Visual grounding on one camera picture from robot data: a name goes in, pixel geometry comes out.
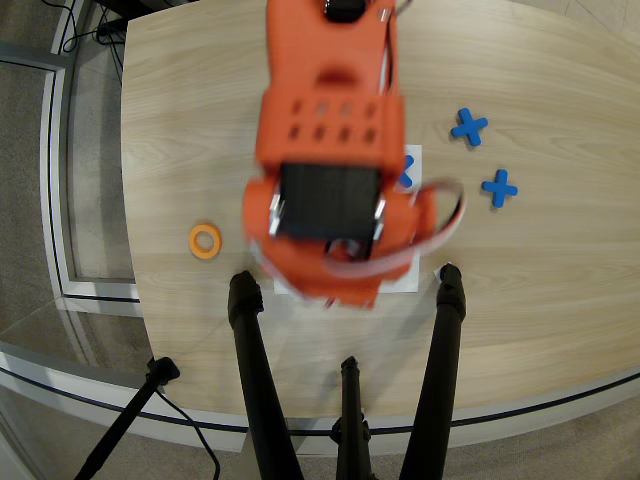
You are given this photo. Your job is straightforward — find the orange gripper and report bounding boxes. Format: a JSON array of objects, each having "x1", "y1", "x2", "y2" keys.
[{"x1": 243, "y1": 164, "x2": 439, "y2": 311}]

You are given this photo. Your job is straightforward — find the orange foam ring piece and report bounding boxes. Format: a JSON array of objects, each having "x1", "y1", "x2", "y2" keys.
[{"x1": 188, "y1": 224, "x2": 223, "y2": 260}]

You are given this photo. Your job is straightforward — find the white tic-tac-toe paper board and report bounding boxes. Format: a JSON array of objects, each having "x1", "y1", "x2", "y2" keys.
[{"x1": 272, "y1": 144, "x2": 424, "y2": 296}]

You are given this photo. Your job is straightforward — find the slim black stand leg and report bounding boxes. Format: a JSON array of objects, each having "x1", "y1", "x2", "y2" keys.
[{"x1": 72, "y1": 356, "x2": 181, "y2": 480}]

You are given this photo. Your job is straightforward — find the thick black tripod leg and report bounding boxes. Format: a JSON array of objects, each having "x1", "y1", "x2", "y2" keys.
[
  {"x1": 227, "y1": 270, "x2": 306, "y2": 480},
  {"x1": 397, "y1": 263, "x2": 469, "y2": 480}
]

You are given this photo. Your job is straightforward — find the black floor cables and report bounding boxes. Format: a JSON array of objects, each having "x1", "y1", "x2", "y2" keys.
[{"x1": 59, "y1": 0, "x2": 126, "y2": 57}]

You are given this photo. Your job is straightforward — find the white red servo cable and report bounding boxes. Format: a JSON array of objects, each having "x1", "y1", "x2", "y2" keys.
[{"x1": 322, "y1": 178, "x2": 467, "y2": 277}]

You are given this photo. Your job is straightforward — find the black stand cable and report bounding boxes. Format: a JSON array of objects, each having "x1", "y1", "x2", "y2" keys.
[{"x1": 153, "y1": 387, "x2": 222, "y2": 480}]

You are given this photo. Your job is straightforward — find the blue foam cross piece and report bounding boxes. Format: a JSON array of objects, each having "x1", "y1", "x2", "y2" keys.
[
  {"x1": 481, "y1": 169, "x2": 519, "y2": 210},
  {"x1": 450, "y1": 108, "x2": 489, "y2": 148},
  {"x1": 397, "y1": 154, "x2": 417, "y2": 192}
]

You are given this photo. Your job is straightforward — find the grey metal floor frame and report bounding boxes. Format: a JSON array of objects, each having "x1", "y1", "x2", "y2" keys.
[{"x1": 39, "y1": 64, "x2": 144, "y2": 307}]

